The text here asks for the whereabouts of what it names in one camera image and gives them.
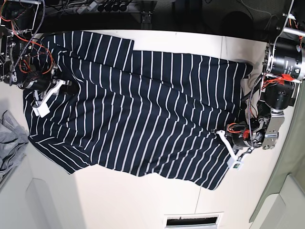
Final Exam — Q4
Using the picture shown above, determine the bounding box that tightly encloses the black power strip with plugs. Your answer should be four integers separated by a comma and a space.
71, 0, 133, 14

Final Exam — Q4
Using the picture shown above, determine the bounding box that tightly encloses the navy white striped t-shirt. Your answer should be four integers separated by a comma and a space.
23, 31, 253, 190

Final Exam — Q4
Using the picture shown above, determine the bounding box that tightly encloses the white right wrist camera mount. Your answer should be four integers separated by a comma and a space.
32, 79, 72, 118

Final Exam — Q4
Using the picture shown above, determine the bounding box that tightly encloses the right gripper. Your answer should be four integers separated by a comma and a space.
22, 77, 79, 97

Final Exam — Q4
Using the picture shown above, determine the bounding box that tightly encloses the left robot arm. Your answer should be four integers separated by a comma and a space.
222, 0, 305, 154

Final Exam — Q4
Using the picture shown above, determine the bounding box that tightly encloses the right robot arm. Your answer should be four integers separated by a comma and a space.
0, 0, 78, 96

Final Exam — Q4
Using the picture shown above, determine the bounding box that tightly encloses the grey green chair edge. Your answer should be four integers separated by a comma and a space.
249, 83, 305, 224

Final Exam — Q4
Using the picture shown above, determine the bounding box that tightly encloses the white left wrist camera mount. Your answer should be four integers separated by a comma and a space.
212, 129, 254, 170

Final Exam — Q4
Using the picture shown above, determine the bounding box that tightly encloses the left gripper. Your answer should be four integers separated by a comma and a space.
225, 123, 254, 152

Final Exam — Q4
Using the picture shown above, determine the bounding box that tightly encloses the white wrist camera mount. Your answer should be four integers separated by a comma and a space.
212, 129, 254, 170
32, 79, 72, 118

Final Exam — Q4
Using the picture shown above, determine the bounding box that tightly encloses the grey cloth pile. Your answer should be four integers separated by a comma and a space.
0, 110, 29, 180

